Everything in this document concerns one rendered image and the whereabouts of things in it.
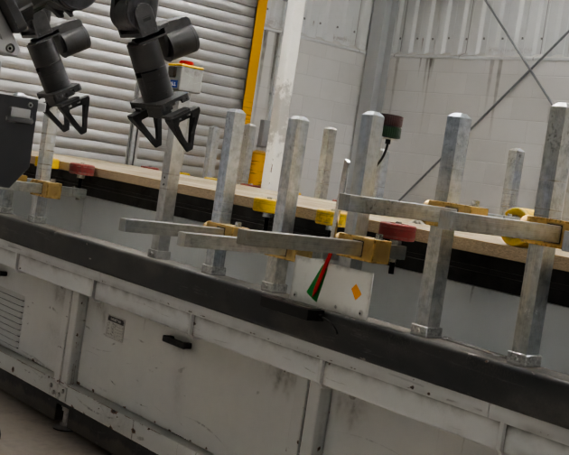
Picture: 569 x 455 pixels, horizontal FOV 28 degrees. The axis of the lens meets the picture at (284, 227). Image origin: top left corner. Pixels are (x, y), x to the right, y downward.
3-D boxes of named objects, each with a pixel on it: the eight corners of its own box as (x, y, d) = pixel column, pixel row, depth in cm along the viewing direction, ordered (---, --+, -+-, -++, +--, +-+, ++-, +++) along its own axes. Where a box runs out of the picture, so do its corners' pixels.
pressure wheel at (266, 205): (277, 245, 283) (284, 199, 282) (246, 240, 283) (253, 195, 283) (280, 243, 291) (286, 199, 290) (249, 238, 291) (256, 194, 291)
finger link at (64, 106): (88, 125, 242) (72, 85, 239) (102, 127, 236) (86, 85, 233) (60, 138, 239) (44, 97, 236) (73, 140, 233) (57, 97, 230)
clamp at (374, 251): (371, 263, 236) (375, 239, 235) (329, 254, 246) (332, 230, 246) (390, 264, 239) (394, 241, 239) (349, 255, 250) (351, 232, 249)
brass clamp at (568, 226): (572, 251, 196) (576, 222, 196) (512, 240, 206) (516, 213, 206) (593, 254, 200) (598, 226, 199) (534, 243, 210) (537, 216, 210)
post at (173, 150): (155, 258, 301) (180, 90, 299) (146, 255, 305) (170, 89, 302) (170, 260, 304) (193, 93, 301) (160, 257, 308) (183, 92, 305)
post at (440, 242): (423, 354, 223) (461, 112, 221) (410, 350, 226) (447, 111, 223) (435, 354, 225) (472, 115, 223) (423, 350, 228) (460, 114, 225)
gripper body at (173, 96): (159, 98, 209) (147, 60, 207) (191, 101, 202) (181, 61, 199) (131, 111, 206) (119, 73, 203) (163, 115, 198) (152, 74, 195)
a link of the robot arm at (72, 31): (11, 13, 234) (28, 12, 227) (59, -6, 240) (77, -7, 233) (32, 67, 238) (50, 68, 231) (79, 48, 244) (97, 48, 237)
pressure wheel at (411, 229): (390, 275, 241) (398, 222, 240) (365, 269, 247) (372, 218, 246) (416, 277, 246) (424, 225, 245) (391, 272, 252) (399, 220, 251)
